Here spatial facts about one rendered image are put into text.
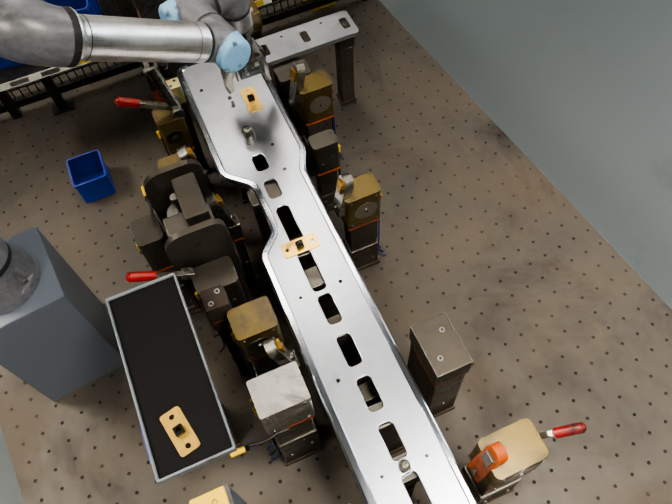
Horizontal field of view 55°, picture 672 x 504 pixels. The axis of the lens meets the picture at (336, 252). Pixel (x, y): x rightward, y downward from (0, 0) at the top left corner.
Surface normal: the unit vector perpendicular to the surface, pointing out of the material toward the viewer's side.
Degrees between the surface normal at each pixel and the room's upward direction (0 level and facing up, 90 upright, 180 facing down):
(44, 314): 90
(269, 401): 0
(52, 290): 0
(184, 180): 0
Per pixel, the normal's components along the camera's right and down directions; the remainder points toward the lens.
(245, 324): -0.05, -0.49
